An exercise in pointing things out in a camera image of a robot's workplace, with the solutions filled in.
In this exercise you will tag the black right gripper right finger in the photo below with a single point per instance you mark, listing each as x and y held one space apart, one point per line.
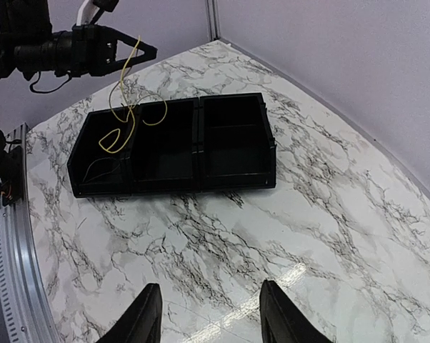
281 320

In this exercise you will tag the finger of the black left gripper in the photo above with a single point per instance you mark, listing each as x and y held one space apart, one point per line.
125 39
130 62

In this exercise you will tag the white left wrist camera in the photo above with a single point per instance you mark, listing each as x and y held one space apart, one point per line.
91 10

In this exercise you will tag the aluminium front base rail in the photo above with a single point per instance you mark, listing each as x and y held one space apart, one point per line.
24 304

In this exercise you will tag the black three-compartment plastic bin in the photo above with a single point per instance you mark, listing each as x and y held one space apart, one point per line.
200 144

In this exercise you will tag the left aluminium corner post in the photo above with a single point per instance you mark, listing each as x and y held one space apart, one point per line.
212 19

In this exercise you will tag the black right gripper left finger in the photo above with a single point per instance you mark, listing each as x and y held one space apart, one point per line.
141 322

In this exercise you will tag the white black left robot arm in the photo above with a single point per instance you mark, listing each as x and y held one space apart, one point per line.
28 22

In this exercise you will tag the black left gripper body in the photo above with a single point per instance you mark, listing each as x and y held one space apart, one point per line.
86 49

